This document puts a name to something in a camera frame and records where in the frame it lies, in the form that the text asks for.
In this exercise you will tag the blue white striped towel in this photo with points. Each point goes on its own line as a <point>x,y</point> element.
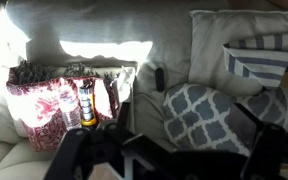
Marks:
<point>260,66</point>

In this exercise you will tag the grey white lattice pillow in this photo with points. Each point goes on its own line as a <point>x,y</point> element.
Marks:
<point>197,113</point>

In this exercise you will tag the black remote control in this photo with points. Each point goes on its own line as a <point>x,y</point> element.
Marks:
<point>159,79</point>

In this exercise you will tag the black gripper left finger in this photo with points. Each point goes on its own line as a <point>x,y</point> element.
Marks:
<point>69,153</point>

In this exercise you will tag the clear plastic water bottle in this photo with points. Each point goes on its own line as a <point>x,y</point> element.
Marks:
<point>70,111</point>

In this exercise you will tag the red floral folded cloth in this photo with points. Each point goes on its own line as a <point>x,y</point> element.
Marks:
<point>40,103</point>

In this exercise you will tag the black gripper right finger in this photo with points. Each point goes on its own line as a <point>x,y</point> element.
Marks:
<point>264,150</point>

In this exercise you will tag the beige fabric sofa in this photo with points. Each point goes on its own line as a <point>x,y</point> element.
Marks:
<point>100,23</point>

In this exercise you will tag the cream rectangular pillow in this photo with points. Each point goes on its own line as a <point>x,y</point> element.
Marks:
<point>210,50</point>

